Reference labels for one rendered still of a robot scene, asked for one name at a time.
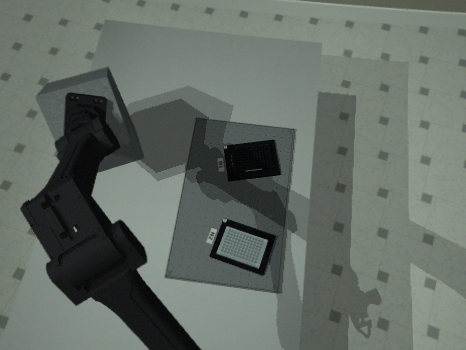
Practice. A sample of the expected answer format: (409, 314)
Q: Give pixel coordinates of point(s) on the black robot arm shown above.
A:
(77, 257)

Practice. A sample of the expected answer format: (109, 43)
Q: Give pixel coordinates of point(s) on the white station name label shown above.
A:
(211, 236)

